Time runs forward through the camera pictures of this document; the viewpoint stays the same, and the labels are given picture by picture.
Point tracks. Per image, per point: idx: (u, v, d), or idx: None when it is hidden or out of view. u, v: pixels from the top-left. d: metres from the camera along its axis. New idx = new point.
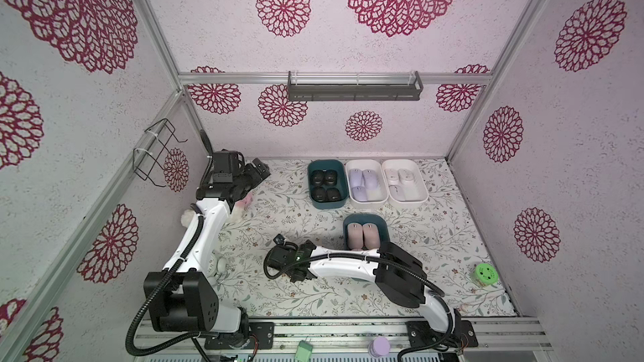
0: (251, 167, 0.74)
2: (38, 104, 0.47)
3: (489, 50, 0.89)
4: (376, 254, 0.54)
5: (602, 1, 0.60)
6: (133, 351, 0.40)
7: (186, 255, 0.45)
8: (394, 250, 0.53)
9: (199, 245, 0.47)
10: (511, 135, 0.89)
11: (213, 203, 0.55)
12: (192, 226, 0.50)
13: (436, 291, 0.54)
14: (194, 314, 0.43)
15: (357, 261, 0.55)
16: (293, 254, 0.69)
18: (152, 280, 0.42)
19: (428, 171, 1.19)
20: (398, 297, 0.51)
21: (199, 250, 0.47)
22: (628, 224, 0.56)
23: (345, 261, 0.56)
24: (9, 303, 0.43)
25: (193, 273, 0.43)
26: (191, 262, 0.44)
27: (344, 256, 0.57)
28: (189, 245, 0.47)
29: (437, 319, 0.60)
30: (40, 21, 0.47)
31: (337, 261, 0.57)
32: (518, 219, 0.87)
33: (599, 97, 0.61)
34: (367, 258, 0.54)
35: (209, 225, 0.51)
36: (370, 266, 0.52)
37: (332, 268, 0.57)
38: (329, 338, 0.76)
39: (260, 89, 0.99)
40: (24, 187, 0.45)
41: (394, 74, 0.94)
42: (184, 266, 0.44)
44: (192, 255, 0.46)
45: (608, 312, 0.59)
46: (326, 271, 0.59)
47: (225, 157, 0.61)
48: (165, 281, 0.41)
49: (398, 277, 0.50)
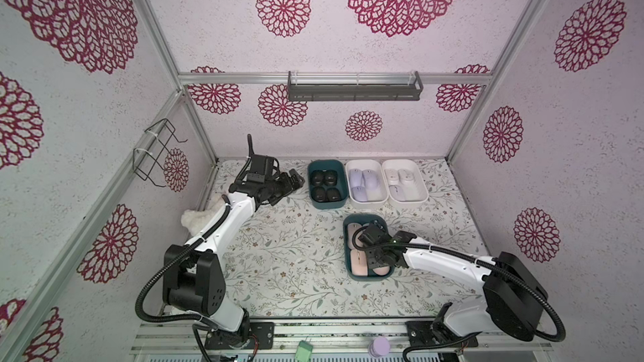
0: (286, 175, 0.78)
2: (38, 104, 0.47)
3: (489, 50, 0.89)
4: (493, 261, 0.48)
5: (602, 1, 0.60)
6: (140, 312, 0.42)
7: (207, 236, 0.49)
8: (516, 264, 0.46)
9: (220, 231, 0.50)
10: (511, 135, 0.89)
11: (241, 197, 0.58)
12: (219, 214, 0.54)
13: (563, 332, 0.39)
14: (199, 294, 0.45)
15: (464, 261, 0.50)
16: (387, 237, 0.68)
18: (171, 253, 0.45)
19: (428, 172, 1.19)
20: (504, 315, 0.44)
21: (220, 235, 0.50)
22: (628, 224, 0.56)
23: (448, 257, 0.53)
24: (9, 303, 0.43)
25: (208, 254, 0.45)
26: (209, 244, 0.47)
27: (447, 252, 0.54)
28: (212, 228, 0.50)
29: (459, 323, 0.60)
30: (39, 21, 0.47)
31: (440, 255, 0.54)
32: (518, 219, 0.87)
33: (598, 97, 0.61)
34: (477, 260, 0.49)
35: (231, 218, 0.54)
36: (480, 271, 0.47)
37: (431, 261, 0.54)
38: (329, 338, 0.76)
39: (260, 89, 0.99)
40: (23, 187, 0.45)
41: (394, 74, 0.94)
42: (202, 247, 0.47)
44: (212, 239, 0.48)
45: (608, 312, 0.59)
46: (422, 264, 0.57)
47: (262, 159, 0.66)
48: (180, 256, 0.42)
49: (517, 300, 0.43)
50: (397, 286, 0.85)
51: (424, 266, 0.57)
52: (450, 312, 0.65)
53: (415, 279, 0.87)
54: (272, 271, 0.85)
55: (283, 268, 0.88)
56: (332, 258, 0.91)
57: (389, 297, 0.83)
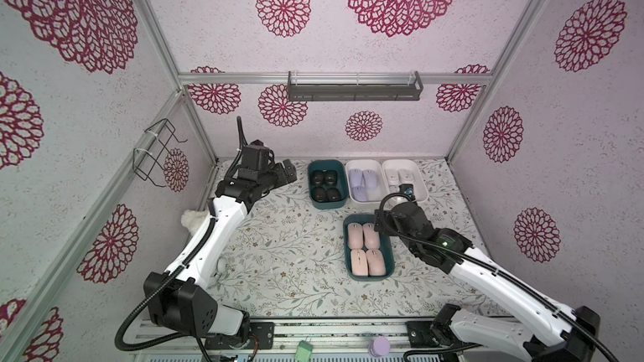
0: (280, 168, 0.71)
2: (38, 105, 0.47)
3: (489, 50, 0.89)
4: (573, 315, 0.41)
5: (602, 1, 0.60)
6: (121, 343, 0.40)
7: (189, 262, 0.44)
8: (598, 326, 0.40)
9: (203, 253, 0.45)
10: (511, 135, 0.89)
11: (229, 204, 0.51)
12: (201, 230, 0.48)
13: None
14: (188, 321, 0.42)
15: (538, 304, 0.43)
16: (434, 233, 0.57)
18: (152, 281, 0.41)
19: (428, 172, 1.19)
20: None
21: (204, 257, 0.45)
22: (628, 224, 0.56)
23: (519, 293, 0.44)
24: (9, 303, 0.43)
25: (189, 283, 0.42)
26: (191, 271, 0.43)
27: (519, 287, 0.45)
28: (194, 251, 0.45)
29: (470, 334, 0.60)
30: (40, 21, 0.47)
31: (507, 284, 0.46)
32: (518, 219, 0.87)
33: (598, 97, 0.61)
34: (558, 310, 0.42)
35: (216, 235, 0.48)
36: (557, 323, 0.41)
37: (490, 284, 0.46)
38: (329, 338, 0.76)
39: (260, 89, 0.99)
40: (24, 187, 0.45)
41: (394, 74, 0.94)
42: (184, 275, 0.42)
44: (195, 262, 0.44)
45: (608, 312, 0.59)
46: (471, 281, 0.49)
47: (255, 152, 0.57)
48: (158, 292, 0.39)
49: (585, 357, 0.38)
50: (397, 286, 0.85)
51: (474, 284, 0.49)
52: (459, 321, 0.63)
53: (415, 279, 0.87)
54: (272, 271, 0.85)
55: (283, 268, 0.88)
56: (332, 258, 0.91)
57: (389, 297, 0.83)
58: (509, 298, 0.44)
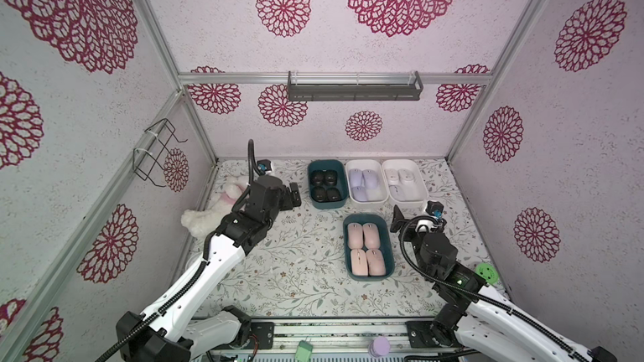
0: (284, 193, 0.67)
2: (38, 104, 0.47)
3: (489, 50, 0.89)
4: (588, 355, 0.43)
5: (602, 1, 0.60)
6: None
7: (166, 310, 0.41)
8: None
9: (184, 301, 0.42)
10: (511, 135, 0.89)
11: (224, 246, 0.48)
12: (191, 270, 0.45)
13: None
14: None
15: (555, 344, 0.45)
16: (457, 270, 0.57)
18: (125, 323, 0.39)
19: (428, 172, 1.19)
20: None
21: (183, 306, 0.42)
22: (628, 224, 0.56)
23: (534, 333, 0.46)
24: (9, 303, 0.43)
25: (158, 336, 0.38)
26: (165, 320, 0.40)
27: (533, 326, 0.47)
28: (175, 297, 0.42)
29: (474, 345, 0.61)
30: (40, 21, 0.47)
31: (524, 324, 0.47)
32: (518, 219, 0.87)
33: (599, 97, 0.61)
34: (574, 350, 0.44)
35: (205, 278, 0.45)
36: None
37: (506, 323, 0.49)
38: (329, 338, 0.76)
39: (260, 89, 0.99)
40: (24, 187, 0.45)
41: (394, 74, 0.94)
42: (156, 323, 0.40)
44: (173, 311, 0.41)
45: (608, 313, 0.59)
46: (487, 319, 0.52)
47: (262, 191, 0.53)
48: (129, 338, 0.42)
49: None
50: (396, 286, 0.85)
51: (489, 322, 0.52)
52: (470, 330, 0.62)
53: (415, 279, 0.87)
54: (272, 271, 0.85)
55: (283, 268, 0.88)
56: (332, 258, 0.91)
57: (389, 297, 0.83)
58: (526, 338, 0.47)
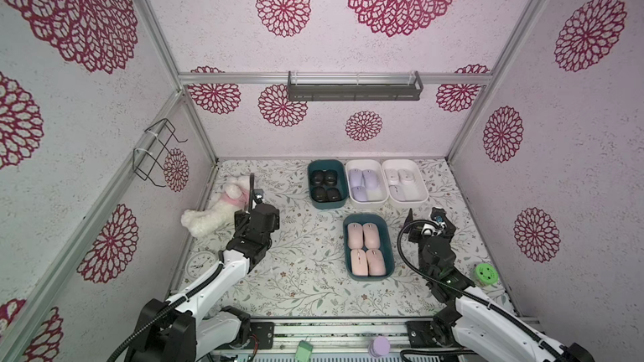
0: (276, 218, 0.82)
2: (38, 104, 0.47)
3: (489, 50, 0.89)
4: (560, 349, 0.45)
5: (602, 1, 0.60)
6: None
7: (190, 296, 0.46)
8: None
9: (205, 290, 0.48)
10: (511, 135, 0.89)
11: (237, 256, 0.58)
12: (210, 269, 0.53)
13: None
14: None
15: (527, 336, 0.48)
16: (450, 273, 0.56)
18: (151, 309, 0.42)
19: (428, 171, 1.19)
20: None
21: (205, 295, 0.48)
22: (628, 224, 0.56)
23: (509, 325, 0.50)
24: (9, 303, 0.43)
25: (185, 316, 0.42)
26: (190, 305, 0.45)
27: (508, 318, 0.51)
28: (198, 286, 0.49)
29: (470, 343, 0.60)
30: (40, 21, 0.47)
31: (500, 318, 0.52)
32: (518, 219, 0.87)
33: (599, 97, 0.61)
34: (542, 340, 0.46)
35: (224, 275, 0.53)
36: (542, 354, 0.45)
37: (485, 318, 0.53)
38: (329, 338, 0.76)
39: (260, 89, 0.99)
40: (24, 187, 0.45)
41: (394, 74, 0.94)
42: (183, 307, 0.44)
44: (195, 298, 0.46)
45: (609, 313, 0.59)
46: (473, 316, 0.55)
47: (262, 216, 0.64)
48: (153, 322, 0.45)
49: None
50: (397, 286, 0.85)
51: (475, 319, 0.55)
52: (466, 328, 0.63)
53: (415, 279, 0.87)
54: (272, 271, 0.85)
55: (283, 268, 0.88)
56: (332, 258, 0.91)
57: (389, 297, 0.83)
58: (501, 331, 0.50)
